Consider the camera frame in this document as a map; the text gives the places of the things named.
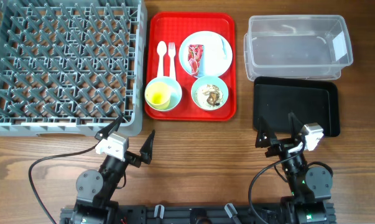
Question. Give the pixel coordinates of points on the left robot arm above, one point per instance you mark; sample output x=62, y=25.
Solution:
x=96, y=187

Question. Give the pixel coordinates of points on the white napkin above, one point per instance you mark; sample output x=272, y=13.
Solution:
x=214, y=49

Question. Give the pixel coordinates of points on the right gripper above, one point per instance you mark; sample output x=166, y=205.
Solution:
x=282, y=146

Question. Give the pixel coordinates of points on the yellow plastic cup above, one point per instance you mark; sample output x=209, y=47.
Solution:
x=158, y=95

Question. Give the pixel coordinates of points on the light blue plate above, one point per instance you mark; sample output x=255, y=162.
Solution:
x=212, y=68

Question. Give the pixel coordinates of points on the food scraps and rice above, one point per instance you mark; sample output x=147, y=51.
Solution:
x=209, y=97

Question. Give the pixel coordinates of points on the red serving tray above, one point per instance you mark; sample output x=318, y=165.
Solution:
x=176, y=27

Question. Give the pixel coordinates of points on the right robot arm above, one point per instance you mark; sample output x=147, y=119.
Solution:
x=310, y=183

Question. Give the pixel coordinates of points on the green bowl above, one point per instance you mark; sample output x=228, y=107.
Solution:
x=207, y=80

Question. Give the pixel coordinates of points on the clear plastic bin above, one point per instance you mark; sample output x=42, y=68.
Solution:
x=312, y=47

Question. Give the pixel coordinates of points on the white plastic fork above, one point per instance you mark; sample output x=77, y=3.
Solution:
x=171, y=54

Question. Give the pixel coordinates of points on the grey dishwasher rack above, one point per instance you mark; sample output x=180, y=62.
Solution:
x=71, y=66

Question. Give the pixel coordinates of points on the light blue bowl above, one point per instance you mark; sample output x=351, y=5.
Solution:
x=175, y=90

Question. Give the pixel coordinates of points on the white plastic spoon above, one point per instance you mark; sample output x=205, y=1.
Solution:
x=161, y=51

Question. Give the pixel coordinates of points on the red snack wrapper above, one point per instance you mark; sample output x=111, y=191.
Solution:
x=195, y=52

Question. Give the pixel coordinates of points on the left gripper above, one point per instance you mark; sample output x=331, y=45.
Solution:
x=145, y=153

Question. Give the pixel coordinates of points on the black waste tray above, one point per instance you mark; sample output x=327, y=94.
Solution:
x=311, y=102

